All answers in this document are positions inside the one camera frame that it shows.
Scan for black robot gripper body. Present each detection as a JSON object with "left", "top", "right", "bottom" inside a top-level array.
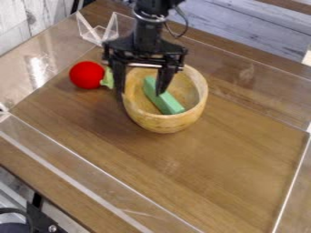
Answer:
[{"left": 101, "top": 19, "right": 186, "bottom": 71}]

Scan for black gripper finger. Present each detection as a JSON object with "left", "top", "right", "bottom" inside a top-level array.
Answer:
[
  {"left": 109, "top": 60, "right": 126, "bottom": 100},
  {"left": 154, "top": 63, "right": 178, "bottom": 96}
]

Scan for brown wooden bowl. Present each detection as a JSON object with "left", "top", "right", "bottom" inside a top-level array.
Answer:
[{"left": 121, "top": 65, "right": 209, "bottom": 134}]

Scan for green rectangular block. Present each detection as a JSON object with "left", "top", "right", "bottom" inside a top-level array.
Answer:
[{"left": 141, "top": 76, "right": 185, "bottom": 115}]

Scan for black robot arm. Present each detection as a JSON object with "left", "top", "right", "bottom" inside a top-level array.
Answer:
[{"left": 101, "top": 0, "right": 188, "bottom": 98}]

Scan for red toy tomato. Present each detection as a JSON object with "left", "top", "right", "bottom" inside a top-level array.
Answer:
[{"left": 69, "top": 61, "right": 114, "bottom": 89}]

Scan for black table clamp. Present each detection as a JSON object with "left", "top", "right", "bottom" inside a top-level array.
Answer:
[{"left": 0, "top": 192, "right": 69, "bottom": 233}]

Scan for clear acrylic corner bracket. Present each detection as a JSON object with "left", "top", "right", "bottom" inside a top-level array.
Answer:
[{"left": 74, "top": 12, "right": 118, "bottom": 46}]

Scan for clear acrylic tray wall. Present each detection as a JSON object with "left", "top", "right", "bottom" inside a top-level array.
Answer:
[{"left": 0, "top": 15, "right": 311, "bottom": 233}]

